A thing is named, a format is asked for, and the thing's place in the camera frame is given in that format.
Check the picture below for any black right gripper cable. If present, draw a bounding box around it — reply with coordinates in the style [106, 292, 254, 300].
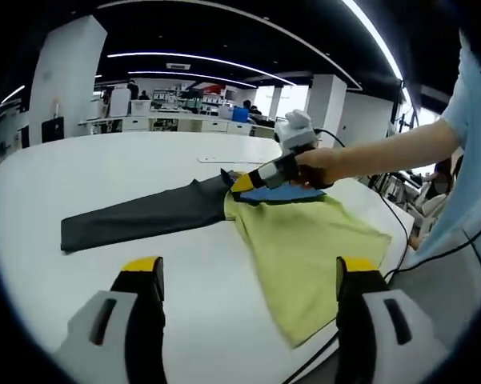
[315, 127, 410, 277]

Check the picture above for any white table cover plate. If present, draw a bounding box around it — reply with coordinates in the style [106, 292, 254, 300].
[197, 154, 275, 165]

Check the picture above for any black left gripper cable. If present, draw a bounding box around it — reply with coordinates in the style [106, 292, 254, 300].
[291, 215, 481, 384]

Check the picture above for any ceiling light strip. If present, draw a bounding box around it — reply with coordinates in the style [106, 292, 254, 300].
[342, 0, 405, 81]

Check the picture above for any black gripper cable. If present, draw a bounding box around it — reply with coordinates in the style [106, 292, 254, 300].
[315, 127, 410, 277]
[291, 215, 481, 384]

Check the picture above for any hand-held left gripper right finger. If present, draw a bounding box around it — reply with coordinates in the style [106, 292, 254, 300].
[335, 255, 451, 384]

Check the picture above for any person's right hand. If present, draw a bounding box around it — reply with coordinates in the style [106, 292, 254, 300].
[295, 146, 347, 188]

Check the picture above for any person's grey mesh clothing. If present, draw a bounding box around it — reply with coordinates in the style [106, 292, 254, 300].
[383, 239, 481, 353]

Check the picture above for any yellow blue grey garment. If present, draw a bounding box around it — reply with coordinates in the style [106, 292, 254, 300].
[59, 167, 393, 350]

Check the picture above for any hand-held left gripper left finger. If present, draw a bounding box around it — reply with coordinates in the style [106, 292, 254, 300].
[55, 255, 167, 384]

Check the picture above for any black cabinet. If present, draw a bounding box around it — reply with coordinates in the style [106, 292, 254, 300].
[41, 118, 68, 144]

